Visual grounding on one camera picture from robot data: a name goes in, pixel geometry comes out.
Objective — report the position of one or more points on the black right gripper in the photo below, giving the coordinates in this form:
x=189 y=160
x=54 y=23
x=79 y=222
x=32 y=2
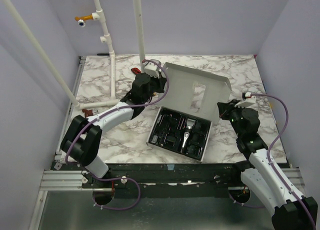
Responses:
x=223 y=108

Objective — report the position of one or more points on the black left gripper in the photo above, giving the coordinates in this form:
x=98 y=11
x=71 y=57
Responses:
x=161 y=82

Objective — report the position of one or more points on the white hair clipper kit box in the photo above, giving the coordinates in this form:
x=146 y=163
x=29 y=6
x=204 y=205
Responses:
x=192 y=94

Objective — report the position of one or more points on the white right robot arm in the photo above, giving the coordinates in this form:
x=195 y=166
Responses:
x=288 y=207

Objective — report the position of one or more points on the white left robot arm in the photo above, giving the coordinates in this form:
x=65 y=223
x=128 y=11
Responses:
x=82 y=139

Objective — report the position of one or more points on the red black utility knife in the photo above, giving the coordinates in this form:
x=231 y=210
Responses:
x=135 y=71

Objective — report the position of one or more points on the small oil bottle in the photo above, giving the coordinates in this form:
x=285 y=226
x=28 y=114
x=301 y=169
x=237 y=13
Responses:
x=155 y=138

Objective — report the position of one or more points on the brown garden faucet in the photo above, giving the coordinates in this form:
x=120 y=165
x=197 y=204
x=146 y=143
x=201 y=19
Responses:
x=89 y=112

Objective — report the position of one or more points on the orange faucet on pipe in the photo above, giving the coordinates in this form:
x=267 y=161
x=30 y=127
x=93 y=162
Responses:
x=81 y=20

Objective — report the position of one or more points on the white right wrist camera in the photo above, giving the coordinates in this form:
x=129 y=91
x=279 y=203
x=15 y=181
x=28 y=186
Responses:
x=248 y=99

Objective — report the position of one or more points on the white PVC pipe frame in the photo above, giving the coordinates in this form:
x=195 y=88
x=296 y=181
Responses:
x=106 y=38

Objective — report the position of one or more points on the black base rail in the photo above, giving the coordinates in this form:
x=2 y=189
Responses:
x=159 y=180

